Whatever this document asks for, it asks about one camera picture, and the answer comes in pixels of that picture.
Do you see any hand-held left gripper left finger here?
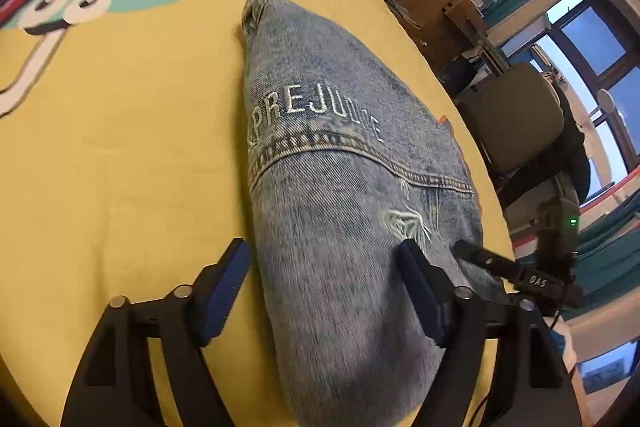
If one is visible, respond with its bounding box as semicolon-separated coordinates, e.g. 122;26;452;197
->
60;237;252;427

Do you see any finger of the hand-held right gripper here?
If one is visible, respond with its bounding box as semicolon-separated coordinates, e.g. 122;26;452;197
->
454;240;583;308

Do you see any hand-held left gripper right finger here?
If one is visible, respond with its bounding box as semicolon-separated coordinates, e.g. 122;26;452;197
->
395;238;583;427

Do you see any light blue denim jacket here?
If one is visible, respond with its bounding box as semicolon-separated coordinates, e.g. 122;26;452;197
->
240;0;506;427

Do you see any olive green chair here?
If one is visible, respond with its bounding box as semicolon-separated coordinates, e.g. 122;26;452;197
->
456;62;592;208

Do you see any framed picture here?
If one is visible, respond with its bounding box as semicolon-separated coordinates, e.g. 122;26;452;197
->
575;353;632;396

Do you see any yellow cartoon printed bed sheet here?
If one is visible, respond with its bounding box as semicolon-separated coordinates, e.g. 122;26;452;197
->
0;0;516;427

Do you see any dark framed window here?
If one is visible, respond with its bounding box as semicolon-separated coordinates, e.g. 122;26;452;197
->
542;0;640;200

